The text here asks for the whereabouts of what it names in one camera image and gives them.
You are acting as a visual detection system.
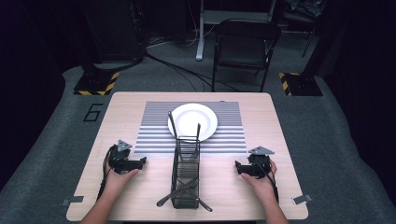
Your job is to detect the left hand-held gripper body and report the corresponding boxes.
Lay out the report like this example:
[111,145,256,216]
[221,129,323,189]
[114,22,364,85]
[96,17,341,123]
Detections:
[106,139,138,175]

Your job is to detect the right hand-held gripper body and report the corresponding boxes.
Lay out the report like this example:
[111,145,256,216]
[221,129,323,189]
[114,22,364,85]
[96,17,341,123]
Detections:
[246,146,276,180]

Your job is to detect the person's left hand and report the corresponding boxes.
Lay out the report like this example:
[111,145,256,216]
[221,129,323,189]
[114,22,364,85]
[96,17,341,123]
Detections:
[104,161,140,200]

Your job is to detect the white round plate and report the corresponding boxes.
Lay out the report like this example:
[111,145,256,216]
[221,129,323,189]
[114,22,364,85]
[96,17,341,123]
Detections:
[167,103,219,143]

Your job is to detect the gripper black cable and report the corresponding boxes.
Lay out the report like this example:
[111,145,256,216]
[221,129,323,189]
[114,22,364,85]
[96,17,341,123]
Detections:
[254,161,280,203]
[96,145,117,201]

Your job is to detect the dark cabinet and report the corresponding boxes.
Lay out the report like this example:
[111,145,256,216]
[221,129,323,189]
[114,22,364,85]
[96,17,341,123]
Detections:
[78,0,147,64]

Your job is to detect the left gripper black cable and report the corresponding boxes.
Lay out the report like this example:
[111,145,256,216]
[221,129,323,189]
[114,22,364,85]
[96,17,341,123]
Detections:
[96,145,117,201]

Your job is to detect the dark metal knife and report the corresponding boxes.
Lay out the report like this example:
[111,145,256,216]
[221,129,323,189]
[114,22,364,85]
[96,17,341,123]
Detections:
[156,178,199,208]

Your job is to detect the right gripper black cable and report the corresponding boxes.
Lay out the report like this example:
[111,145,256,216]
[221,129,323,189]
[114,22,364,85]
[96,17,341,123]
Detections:
[254,161,280,203]

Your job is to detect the black floor cable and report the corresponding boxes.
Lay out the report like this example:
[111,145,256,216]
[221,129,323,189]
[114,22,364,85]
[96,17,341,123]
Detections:
[144,50,241,93]

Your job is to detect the striped woven placemat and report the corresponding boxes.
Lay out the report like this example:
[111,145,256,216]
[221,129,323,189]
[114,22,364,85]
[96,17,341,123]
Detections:
[134,101,248,156]

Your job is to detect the person's right hand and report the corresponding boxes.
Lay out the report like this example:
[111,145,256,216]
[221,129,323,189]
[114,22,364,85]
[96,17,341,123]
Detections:
[240,160,278,201]

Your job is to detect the dark metal fork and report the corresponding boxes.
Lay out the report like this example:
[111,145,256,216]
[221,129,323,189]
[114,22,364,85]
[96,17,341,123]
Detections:
[189,122,202,162]
[177,178,214,214]

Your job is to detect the black stand base hazard stripes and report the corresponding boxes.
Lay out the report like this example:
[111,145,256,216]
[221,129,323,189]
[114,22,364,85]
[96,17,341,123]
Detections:
[73,71,120,97]
[278,71,324,97]

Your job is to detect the white desk frame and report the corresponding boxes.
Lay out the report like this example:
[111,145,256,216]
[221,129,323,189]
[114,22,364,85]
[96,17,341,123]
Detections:
[194,0,278,62]

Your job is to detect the grey tape strip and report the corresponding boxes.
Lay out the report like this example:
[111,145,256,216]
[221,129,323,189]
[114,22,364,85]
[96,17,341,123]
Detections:
[291,194,313,205]
[61,195,85,206]

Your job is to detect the black folding chair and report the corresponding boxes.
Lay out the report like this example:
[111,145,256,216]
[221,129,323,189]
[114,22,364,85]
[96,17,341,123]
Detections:
[211,19,282,93]

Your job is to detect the black wire cutlery rack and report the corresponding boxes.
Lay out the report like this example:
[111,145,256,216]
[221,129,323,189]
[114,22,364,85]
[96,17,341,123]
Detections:
[170,135,201,210]

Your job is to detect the dark metal spoon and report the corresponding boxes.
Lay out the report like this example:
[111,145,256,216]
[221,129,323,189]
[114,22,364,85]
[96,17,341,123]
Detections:
[167,110,179,142]

